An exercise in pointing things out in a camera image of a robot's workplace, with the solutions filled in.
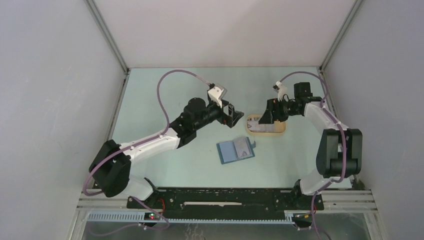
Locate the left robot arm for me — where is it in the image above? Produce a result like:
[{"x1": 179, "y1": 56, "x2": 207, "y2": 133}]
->
[{"x1": 89, "y1": 97, "x2": 244, "y2": 208}]

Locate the aluminium frame rail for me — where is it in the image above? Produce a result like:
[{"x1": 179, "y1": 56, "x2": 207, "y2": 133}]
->
[{"x1": 76, "y1": 188, "x2": 379, "y2": 215}]

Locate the beige oval tray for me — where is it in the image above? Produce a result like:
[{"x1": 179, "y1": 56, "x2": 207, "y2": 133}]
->
[{"x1": 245, "y1": 114, "x2": 287, "y2": 137}]

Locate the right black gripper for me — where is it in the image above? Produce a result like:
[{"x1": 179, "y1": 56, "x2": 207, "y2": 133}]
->
[{"x1": 259, "y1": 97, "x2": 301, "y2": 124}]

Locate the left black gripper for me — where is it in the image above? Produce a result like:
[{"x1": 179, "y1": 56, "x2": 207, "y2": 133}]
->
[{"x1": 193, "y1": 99, "x2": 243, "y2": 131}]

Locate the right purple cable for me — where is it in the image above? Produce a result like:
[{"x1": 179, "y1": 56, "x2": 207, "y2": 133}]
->
[{"x1": 276, "y1": 71, "x2": 349, "y2": 239}]

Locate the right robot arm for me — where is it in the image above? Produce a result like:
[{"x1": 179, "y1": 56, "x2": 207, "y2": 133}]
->
[{"x1": 258, "y1": 82, "x2": 363, "y2": 209}]

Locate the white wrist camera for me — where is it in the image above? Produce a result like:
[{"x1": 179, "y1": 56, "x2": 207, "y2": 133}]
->
[
  {"x1": 207, "y1": 83, "x2": 227, "y2": 109},
  {"x1": 272, "y1": 81, "x2": 288, "y2": 101}
]

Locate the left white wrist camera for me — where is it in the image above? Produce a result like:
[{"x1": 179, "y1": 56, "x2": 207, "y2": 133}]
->
[{"x1": 207, "y1": 83, "x2": 227, "y2": 109}]

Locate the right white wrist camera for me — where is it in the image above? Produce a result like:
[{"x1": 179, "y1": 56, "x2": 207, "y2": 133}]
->
[{"x1": 272, "y1": 81, "x2": 288, "y2": 101}]

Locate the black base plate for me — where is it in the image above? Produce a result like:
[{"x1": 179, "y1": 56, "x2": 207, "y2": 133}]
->
[{"x1": 143, "y1": 187, "x2": 324, "y2": 221}]

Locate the blue card holder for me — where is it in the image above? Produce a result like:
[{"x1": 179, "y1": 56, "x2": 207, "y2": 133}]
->
[{"x1": 216, "y1": 136, "x2": 257, "y2": 165}]

